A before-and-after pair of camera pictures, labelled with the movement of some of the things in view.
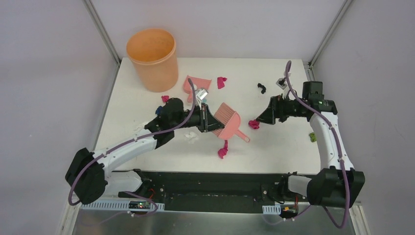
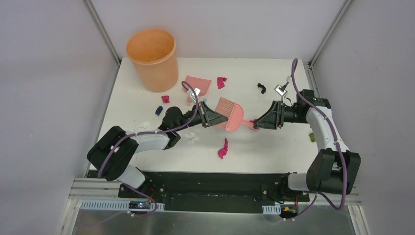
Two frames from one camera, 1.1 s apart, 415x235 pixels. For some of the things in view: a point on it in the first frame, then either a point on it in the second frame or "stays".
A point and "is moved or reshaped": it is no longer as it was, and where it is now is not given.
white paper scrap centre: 191,137 stays
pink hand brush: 231,119 is moved or reshaped
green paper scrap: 313,137 stays
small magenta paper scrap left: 165,98 stays
